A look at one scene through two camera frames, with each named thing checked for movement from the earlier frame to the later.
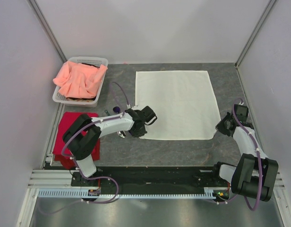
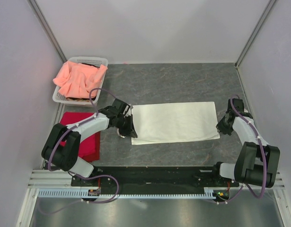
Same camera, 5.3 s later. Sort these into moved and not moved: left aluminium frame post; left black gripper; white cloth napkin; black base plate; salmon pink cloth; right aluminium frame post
Moved: white cloth napkin; left black gripper
Not moved: left aluminium frame post; black base plate; right aluminium frame post; salmon pink cloth
